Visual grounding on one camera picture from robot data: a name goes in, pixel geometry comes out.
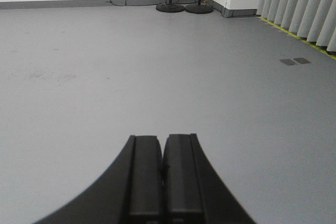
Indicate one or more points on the black stand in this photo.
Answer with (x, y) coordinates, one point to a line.
(198, 8)
(169, 7)

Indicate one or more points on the grey floor tape patches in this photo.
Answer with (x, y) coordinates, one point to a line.
(295, 61)

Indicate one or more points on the black stand right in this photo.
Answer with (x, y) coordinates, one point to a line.
(198, 8)

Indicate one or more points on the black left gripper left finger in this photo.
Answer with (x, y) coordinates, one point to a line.
(129, 191)

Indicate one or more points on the grey vertical blinds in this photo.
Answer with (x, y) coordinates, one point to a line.
(309, 20)

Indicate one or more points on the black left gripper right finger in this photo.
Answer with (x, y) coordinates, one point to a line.
(194, 193)

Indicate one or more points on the black stand left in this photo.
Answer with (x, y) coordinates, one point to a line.
(169, 7)

